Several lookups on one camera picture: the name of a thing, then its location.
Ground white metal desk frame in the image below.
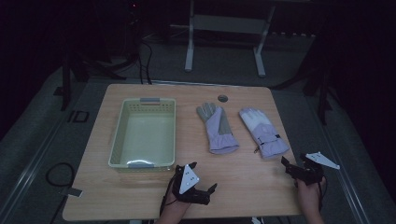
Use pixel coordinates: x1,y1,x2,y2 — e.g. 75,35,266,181
169,0,278,78

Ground pale green plastic basket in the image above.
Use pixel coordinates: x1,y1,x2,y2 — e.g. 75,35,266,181
107,97,177,174

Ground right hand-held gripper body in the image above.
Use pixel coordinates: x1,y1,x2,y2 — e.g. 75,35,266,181
287,150,341,187

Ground grey tape piece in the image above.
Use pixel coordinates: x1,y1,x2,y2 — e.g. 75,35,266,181
59,187,84,199

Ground purple glove with white fingers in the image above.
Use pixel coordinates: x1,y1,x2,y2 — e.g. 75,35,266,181
238,106,290,161

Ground person's right hand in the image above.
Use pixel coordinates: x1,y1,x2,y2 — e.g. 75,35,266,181
295,176,328,215

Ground black tripod stand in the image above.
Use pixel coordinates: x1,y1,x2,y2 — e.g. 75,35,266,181
270,60,335,126
52,50,128,112

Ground black hanging cables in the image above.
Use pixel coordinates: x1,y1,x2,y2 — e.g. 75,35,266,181
135,38,154,86

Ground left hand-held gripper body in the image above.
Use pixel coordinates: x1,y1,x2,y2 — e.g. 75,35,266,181
172,163,211,206

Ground person's left hand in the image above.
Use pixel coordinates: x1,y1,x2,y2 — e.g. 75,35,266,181
158,189,193,220

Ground white grey glove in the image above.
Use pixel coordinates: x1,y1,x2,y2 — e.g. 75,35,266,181
195,102,240,155

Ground left hand-held gripper black cable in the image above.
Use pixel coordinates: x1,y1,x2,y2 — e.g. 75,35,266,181
159,174,179,217

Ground black cable loop on floor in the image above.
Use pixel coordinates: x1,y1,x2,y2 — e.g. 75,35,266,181
45,161,77,189

